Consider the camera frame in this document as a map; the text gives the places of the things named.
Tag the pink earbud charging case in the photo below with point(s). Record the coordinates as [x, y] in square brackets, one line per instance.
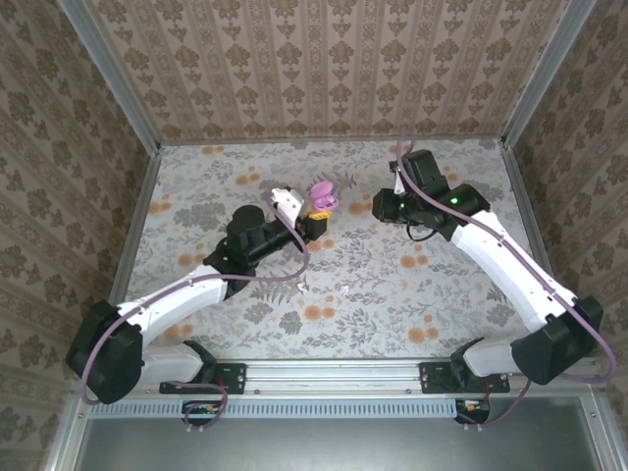
[325, 196]

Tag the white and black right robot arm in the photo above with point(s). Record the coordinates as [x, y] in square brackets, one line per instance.
[515, 275]

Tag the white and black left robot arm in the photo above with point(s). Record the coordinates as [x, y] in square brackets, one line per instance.
[172, 304]

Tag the black connector board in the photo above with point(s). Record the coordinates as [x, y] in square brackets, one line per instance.
[201, 411]
[473, 408]

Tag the grey metal panel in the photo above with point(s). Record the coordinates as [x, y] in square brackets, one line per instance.
[333, 446]

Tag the aluminium table side rail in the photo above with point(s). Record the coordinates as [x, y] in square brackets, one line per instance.
[139, 216]
[529, 216]

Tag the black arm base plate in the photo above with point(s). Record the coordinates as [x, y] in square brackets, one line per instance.
[235, 378]
[432, 378]

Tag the aluminium frame post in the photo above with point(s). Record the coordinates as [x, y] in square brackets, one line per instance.
[545, 73]
[110, 73]

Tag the aluminium mounting rail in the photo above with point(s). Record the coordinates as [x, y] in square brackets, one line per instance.
[333, 378]

